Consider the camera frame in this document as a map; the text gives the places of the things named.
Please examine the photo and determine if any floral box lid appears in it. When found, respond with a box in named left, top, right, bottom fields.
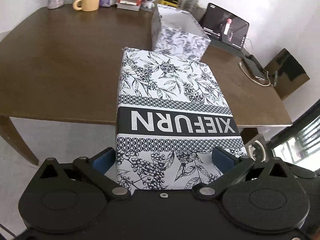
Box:
left=116, top=48, right=246, bottom=191

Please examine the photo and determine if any black smartphone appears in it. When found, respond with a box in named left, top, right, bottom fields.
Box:
left=242, top=54, right=268, bottom=81

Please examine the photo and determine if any dark wooden chair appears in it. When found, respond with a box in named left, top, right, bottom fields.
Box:
left=265, top=48, right=310, bottom=100

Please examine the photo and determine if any black tablet with case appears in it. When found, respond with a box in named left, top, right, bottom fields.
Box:
left=199, top=3, right=249, bottom=57

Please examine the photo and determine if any open floral storage box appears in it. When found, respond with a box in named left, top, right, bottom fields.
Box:
left=151, top=4, right=211, bottom=61

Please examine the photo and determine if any yellow ceramic mug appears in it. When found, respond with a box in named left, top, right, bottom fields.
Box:
left=73, top=0, right=100, bottom=12

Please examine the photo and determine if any red box stack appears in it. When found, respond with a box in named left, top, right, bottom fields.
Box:
left=116, top=0, right=142, bottom=11

